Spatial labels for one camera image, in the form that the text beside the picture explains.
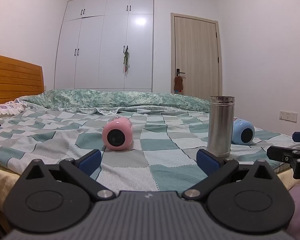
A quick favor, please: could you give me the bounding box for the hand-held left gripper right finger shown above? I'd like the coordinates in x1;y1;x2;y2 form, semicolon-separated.
181;149;278;202

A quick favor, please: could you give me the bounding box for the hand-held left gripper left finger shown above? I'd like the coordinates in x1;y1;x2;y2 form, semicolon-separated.
20;149;116;202

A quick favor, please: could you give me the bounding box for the pink cup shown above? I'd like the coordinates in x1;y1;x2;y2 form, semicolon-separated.
102;117;134;152

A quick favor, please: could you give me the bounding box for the light blue cup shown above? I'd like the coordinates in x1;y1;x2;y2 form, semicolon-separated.
231;118;255;146

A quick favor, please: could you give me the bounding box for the stainless steel cup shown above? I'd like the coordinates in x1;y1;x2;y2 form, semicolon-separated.
206;95;235;158

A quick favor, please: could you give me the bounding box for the green checkered bed sheet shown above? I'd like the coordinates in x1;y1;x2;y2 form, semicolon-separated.
0;105;300;193

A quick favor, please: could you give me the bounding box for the green floral quilt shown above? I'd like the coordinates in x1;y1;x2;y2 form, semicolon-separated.
22;89;211;116

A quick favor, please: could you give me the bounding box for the brown hanging pouch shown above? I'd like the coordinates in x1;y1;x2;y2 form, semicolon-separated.
174;76;184;92

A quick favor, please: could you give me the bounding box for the yellow mattress cover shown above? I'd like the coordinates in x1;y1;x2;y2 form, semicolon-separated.
0;159;23;233

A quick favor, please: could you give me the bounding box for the patterned pillow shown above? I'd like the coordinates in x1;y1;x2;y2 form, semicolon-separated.
0;102;28;119

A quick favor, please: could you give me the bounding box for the light wooden door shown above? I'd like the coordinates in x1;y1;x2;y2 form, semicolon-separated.
170;12;223;101

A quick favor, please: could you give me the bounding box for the white wardrobe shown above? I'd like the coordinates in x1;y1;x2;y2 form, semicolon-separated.
54;0;155;93

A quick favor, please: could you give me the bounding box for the green hanging ornament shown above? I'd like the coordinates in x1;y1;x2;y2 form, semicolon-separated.
122;45;131;73

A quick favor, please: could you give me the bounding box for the wooden headboard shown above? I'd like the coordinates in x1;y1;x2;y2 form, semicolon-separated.
0;53;44;105

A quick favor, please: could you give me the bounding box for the white wall socket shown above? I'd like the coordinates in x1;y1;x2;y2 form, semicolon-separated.
279;110;298;123

